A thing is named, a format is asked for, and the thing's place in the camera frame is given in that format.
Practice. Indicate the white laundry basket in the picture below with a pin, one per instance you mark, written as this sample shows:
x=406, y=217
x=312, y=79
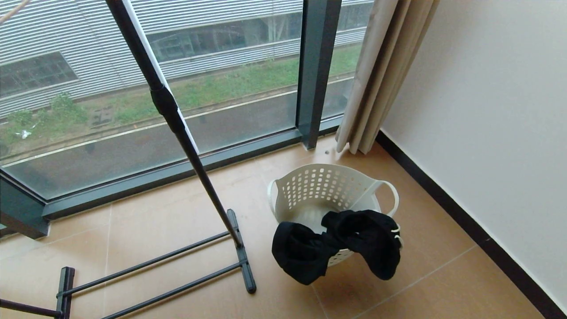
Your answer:
x=310, y=190

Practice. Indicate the black clothes rack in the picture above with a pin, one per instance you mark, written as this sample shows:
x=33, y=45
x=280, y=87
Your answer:
x=166, y=104

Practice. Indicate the window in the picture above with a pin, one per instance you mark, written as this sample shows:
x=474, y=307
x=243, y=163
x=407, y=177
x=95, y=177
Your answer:
x=314, y=66

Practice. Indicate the beige curtain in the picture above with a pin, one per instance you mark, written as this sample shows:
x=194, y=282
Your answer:
x=385, y=66

